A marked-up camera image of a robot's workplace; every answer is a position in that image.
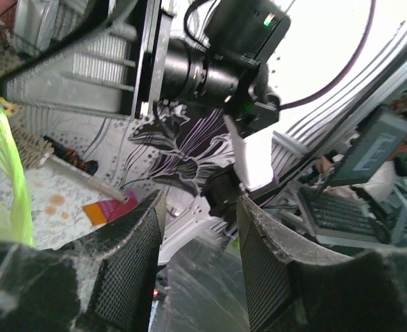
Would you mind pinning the grey laptop computer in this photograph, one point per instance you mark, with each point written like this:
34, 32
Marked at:
345, 210

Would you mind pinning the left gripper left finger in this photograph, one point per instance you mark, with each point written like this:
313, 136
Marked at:
103, 281

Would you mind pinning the striped sock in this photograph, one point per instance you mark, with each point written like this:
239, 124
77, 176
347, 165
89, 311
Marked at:
106, 211

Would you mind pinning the bristle broom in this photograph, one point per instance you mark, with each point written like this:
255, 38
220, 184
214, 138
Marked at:
35, 152

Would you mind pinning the green trash bag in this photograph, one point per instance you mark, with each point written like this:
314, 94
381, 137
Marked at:
16, 224

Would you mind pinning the seated person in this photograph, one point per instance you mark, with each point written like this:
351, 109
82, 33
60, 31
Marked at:
381, 184

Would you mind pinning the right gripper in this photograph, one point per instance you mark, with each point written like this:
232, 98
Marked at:
115, 70

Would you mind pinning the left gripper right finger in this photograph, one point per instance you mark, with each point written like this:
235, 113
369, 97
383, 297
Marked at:
293, 284

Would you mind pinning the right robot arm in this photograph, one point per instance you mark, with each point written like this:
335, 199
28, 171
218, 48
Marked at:
229, 76

